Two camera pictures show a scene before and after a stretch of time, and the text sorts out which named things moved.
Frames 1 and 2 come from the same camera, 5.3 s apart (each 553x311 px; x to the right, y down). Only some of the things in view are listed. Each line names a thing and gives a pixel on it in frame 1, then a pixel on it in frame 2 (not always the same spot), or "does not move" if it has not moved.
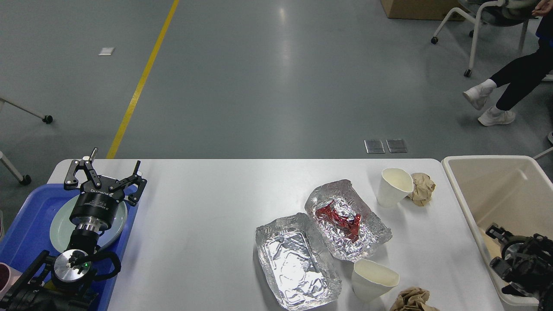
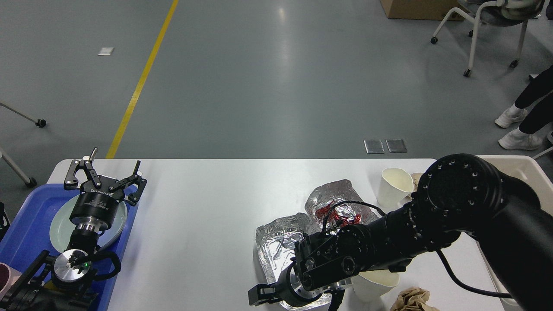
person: (523, 77) to (539, 119)
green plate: (61, 226) does not move
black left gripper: (96, 208) does not move
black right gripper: (520, 253) to (290, 289)
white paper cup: (371, 281) does not move
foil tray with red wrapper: (349, 230) does not move
